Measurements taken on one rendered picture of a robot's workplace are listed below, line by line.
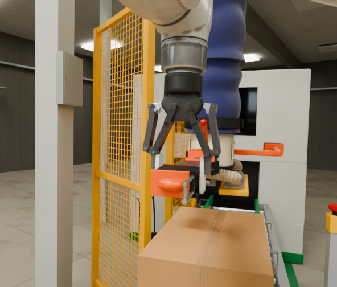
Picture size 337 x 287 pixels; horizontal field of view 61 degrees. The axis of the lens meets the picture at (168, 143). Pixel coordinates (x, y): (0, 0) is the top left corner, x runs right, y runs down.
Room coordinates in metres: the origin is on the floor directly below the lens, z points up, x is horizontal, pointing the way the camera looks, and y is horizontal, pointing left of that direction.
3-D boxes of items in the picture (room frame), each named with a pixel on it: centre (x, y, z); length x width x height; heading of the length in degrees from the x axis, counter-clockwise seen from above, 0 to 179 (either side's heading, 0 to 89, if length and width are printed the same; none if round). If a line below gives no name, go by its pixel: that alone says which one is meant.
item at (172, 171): (0.56, -0.01, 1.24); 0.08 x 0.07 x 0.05; 165
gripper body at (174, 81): (0.56, -0.03, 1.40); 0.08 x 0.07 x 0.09; 74
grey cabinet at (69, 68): (1.72, 0.60, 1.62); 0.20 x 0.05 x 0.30; 164
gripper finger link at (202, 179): (0.55, -0.07, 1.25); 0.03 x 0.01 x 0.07; 164
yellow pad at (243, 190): (1.11, -0.27, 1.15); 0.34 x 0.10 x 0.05; 165
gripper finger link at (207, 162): (0.54, -0.09, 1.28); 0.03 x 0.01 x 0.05; 74
